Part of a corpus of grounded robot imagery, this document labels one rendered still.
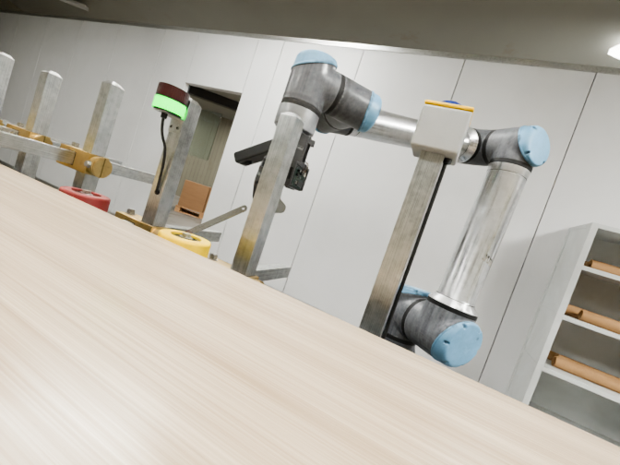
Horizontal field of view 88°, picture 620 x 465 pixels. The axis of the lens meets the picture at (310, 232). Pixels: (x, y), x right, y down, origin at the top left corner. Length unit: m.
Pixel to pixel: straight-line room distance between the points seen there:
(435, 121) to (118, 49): 6.00
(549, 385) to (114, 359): 3.30
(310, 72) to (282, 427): 0.65
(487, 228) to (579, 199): 2.32
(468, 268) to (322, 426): 0.89
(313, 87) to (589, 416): 3.23
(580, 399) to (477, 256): 2.51
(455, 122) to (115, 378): 0.49
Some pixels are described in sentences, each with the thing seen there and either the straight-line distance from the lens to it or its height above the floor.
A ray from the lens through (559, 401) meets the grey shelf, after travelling 3.43.
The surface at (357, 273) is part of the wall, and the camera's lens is 3.26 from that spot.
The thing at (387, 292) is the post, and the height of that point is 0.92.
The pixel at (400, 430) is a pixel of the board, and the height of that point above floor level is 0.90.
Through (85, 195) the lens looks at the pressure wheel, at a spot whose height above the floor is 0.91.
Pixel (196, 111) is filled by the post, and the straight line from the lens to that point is 0.77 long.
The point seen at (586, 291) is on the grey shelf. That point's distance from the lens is 3.31.
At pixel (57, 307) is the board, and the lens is 0.25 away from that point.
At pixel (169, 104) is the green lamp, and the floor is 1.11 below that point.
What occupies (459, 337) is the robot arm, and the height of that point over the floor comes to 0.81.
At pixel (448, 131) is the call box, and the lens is 0.53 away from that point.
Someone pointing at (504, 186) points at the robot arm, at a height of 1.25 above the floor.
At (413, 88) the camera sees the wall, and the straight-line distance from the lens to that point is 3.57.
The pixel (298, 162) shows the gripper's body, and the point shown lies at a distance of 0.68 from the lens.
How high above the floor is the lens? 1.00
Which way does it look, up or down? 3 degrees down
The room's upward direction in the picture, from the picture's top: 19 degrees clockwise
